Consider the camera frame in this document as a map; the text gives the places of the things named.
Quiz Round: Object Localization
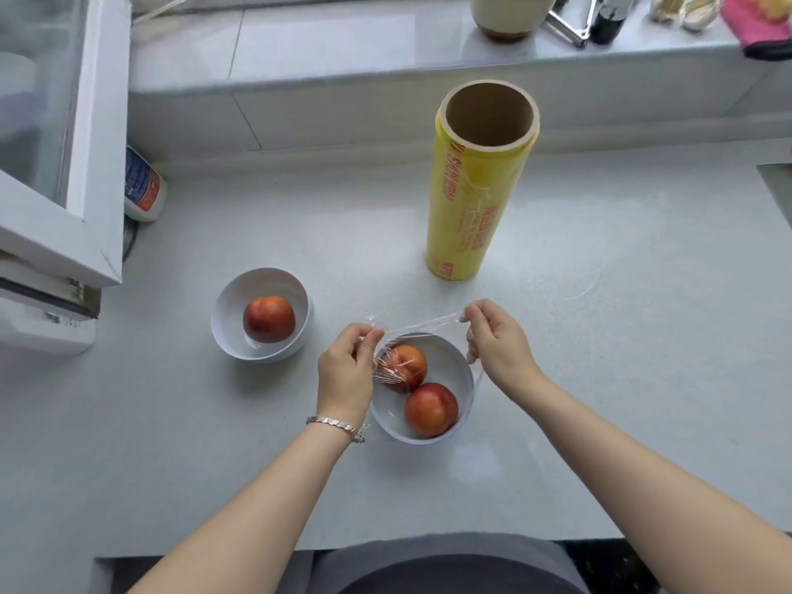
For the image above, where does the person's left hand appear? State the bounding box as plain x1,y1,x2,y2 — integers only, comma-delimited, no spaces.
316,323,386,431

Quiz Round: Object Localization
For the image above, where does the person's right hand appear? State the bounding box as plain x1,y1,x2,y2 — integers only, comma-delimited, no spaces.
460,298,549,404

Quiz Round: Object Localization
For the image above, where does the white bowl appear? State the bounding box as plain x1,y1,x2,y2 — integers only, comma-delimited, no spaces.
369,332,476,446
210,267,315,365

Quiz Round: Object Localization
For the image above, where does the clear cling film sheet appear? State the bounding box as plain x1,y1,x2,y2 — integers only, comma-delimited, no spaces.
363,309,485,427

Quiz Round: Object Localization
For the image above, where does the yellow plastic wrap roll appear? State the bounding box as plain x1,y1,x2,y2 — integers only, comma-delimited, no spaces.
424,79,541,282

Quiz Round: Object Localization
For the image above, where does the person's right forearm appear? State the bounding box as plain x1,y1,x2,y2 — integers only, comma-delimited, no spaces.
516,374,792,594

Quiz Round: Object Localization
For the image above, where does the person's left forearm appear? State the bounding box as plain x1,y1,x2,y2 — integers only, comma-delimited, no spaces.
126,420,363,594

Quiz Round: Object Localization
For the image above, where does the grey shirt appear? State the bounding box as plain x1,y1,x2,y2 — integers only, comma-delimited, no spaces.
278,532,589,594

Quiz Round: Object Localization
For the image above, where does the white bottle blue orange label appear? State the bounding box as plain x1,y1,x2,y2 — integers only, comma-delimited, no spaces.
123,144,168,224

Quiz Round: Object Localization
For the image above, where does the white appliance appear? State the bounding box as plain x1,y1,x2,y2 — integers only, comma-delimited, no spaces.
0,290,97,356

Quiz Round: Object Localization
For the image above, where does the steel sink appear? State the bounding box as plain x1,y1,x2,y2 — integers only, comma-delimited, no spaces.
757,163,792,229

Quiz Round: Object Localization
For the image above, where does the metal kitchen tool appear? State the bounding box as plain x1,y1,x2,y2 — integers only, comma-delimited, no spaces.
545,0,601,49

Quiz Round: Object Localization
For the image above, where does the beige ceramic pot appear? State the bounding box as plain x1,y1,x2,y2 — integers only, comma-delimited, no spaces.
468,0,561,43

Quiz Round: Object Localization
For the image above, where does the black spray bottle white cap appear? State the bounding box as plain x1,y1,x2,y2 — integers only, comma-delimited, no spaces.
588,0,639,46

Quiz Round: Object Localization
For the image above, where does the white open window sash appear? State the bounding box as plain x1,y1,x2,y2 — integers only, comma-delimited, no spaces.
0,0,132,289

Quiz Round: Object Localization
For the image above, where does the garlic bulb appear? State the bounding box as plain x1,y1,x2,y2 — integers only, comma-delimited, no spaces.
648,0,688,24
680,0,722,34

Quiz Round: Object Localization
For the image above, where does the pink cloth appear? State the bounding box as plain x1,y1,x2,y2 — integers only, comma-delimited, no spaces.
719,0,792,61

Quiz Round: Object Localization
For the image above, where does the silver link bracelet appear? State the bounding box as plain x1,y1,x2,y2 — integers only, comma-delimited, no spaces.
305,416,367,445

